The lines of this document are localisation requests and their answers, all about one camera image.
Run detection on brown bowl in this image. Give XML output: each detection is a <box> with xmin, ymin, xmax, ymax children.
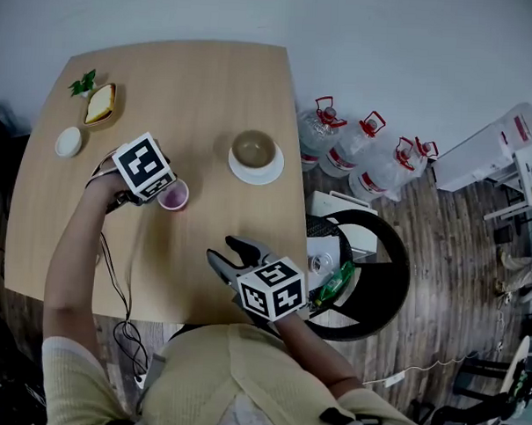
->
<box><xmin>230</xmin><ymin>128</ymin><xmax>280</xmax><ymax>171</ymax></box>

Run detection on small white dish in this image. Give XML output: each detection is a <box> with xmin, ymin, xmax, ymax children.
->
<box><xmin>54</xmin><ymin>125</ymin><xmax>84</xmax><ymax>159</ymax></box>

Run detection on green plastic bottle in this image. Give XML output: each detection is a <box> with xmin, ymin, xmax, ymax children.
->
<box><xmin>313</xmin><ymin>258</ymin><xmax>357</xmax><ymax>310</ymax></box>

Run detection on white power strip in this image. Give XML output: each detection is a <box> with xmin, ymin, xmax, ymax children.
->
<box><xmin>383</xmin><ymin>368</ymin><xmax>408</xmax><ymax>390</ymax></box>

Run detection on clear plastic cup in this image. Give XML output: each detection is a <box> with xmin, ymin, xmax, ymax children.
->
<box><xmin>307</xmin><ymin>251</ymin><xmax>336</xmax><ymax>277</ymax></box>

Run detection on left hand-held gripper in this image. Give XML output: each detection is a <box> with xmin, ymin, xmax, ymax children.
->
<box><xmin>103</xmin><ymin>130</ymin><xmax>179</xmax><ymax>216</ymax></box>

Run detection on sandwich in wooden tray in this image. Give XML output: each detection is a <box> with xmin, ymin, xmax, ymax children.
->
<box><xmin>82</xmin><ymin>80</ymin><xmax>120</xmax><ymax>128</ymax></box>

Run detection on person's right forearm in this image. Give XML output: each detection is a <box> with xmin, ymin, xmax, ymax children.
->
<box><xmin>267</xmin><ymin>312</ymin><xmax>364</xmax><ymax>400</ymax></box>

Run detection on person's cream knit sweater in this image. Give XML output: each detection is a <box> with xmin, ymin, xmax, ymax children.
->
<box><xmin>38</xmin><ymin>313</ymin><xmax>437</xmax><ymax>425</ymax></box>

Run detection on white plate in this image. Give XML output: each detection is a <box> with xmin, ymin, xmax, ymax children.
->
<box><xmin>226</xmin><ymin>137</ymin><xmax>287</xmax><ymax>187</ymax></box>

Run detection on low white box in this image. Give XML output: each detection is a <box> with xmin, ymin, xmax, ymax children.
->
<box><xmin>302</xmin><ymin>187</ymin><xmax>381</xmax><ymax>262</ymax></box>

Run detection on person's left forearm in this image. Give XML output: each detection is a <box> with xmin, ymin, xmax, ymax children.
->
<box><xmin>40</xmin><ymin>167</ymin><xmax>135</xmax><ymax>348</ymax></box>

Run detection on bread slice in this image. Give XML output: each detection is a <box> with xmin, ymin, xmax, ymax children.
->
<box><xmin>84</xmin><ymin>83</ymin><xmax>117</xmax><ymax>126</ymax></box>

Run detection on white cabinet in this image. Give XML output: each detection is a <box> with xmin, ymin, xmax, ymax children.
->
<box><xmin>431</xmin><ymin>97</ymin><xmax>532</xmax><ymax>197</ymax></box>

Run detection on red paper cup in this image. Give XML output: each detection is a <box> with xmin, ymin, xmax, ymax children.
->
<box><xmin>155</xmin><ymin>176</ymin><xmax>192</xmax><ymax>214</ymax></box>

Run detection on leafy potted plant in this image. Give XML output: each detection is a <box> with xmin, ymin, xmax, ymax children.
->
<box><xmin>68</xmin><ymin>68</ymin><xmax>98</xmax><ymax>100</ymax></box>

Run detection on clear water jug red cap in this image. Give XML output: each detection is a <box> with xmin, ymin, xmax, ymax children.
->
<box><xmin>317</xmin><ymin>107</ymin><xmax>389</xmax><ymax>182</ymax></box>
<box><xmin>346</xmin><ymin>134</ymin><xmax>418</xmax><ymax>206</ymax></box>
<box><xmin>294</xmin><ymin>94</ymin><xmax>349</xmax><ymax>174</ymax></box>
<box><xmin>410</xmin><ymin>136</ymin><xmax>441</xmax><ymax>164</ymax></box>

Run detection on pale wooden board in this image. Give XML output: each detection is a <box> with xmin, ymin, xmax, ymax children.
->
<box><xmin>500</xmin><ymin>333</ymin><xmax>532</xmax><ymax>413</ymax></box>

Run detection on black round bin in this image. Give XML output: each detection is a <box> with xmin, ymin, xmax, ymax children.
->
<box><xmin>299</xmin><ymin>205</ymin><xmax>415</xmax><ymax>346</ymax></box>

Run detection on white metal frame table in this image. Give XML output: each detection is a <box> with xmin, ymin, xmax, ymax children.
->
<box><xmin>482</xmin><ymin>144</ymin><xmax>532</xmax><ymax>225</ymax></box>

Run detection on white paper sheet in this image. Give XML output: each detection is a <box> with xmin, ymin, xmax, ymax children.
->
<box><xmin>306</xmin><ymin>235</ymin><xmax>342</xmax><ymax>260</ymax></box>

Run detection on black cable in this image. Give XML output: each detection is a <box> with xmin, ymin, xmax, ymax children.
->
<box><xmin>91</xmin><ymin>231</ymin><xmax>157</xmax><ymax>380</ymax></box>

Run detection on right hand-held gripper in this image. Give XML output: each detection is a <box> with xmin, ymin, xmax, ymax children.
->
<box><xmin>203</xmin><ymin>233</ymin><xmax>312</xmax><ymax>329</ymax></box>

